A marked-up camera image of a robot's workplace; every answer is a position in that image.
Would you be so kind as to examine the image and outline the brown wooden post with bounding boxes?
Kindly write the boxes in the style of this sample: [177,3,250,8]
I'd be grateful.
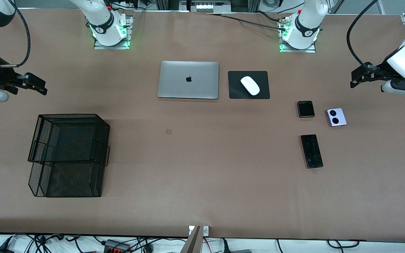
[181,226,202,253]

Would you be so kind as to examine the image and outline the black orange power strip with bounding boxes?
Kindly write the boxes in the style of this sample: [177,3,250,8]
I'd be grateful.
[104,240,131,253]

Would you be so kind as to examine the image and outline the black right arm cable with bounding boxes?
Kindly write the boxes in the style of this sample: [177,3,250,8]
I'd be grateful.
[0,0,31,68]

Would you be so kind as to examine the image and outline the black cable on table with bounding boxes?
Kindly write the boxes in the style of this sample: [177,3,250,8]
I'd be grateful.
[206,12,287,32]

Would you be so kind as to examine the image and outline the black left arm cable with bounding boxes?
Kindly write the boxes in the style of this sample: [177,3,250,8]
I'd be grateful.
[347,0,380,71]

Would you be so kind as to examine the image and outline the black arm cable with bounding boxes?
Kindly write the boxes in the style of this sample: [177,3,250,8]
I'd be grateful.
[347,0,380,71]
[0,0,31,68]

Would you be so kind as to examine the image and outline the white computer mouse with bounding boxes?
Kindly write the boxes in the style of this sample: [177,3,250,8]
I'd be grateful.
[240,76,260,96]

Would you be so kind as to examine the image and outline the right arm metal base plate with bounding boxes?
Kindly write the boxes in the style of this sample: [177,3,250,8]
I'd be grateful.
[94,16,133,50]

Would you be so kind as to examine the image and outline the long black smartphone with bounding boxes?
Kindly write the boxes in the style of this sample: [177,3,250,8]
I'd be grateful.
[301,134,324,169]

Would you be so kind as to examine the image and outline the black looped floor cable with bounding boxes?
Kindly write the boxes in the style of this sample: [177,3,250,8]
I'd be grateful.
[327,240,360,248]

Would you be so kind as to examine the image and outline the silver closed laptop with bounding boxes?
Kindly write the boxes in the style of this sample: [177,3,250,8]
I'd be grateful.
[157,61,220,99]

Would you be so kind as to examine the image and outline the black mouse pad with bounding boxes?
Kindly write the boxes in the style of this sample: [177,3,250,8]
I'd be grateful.
[228,71,270,99]

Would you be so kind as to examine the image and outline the black mesh two-tier tray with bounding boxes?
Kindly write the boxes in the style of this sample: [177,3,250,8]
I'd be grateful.
[28,114,111,198]

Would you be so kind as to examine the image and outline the lilac flip phone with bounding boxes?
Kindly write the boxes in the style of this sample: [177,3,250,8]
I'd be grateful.
[327,108,347,127]

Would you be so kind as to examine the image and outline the metal control box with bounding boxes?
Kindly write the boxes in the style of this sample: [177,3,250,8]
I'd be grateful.
[180,0,232,14]

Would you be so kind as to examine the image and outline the small black flip phone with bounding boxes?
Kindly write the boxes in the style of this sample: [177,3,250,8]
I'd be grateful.
[297,101,315,118]

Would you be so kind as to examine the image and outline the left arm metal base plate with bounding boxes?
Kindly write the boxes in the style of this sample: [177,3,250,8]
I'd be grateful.
[279,18,316,53]

